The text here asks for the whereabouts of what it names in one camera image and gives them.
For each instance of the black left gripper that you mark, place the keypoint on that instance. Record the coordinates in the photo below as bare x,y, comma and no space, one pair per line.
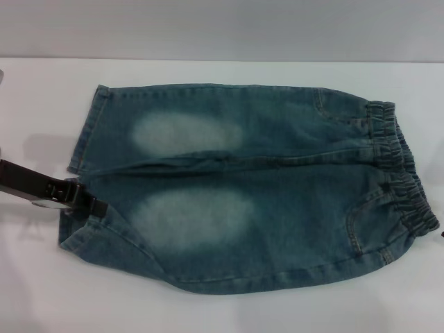
24,180

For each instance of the blue denim shorts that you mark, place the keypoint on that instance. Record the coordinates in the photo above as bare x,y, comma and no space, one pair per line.
260,208

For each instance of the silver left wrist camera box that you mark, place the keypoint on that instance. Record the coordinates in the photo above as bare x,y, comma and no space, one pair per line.
52,205

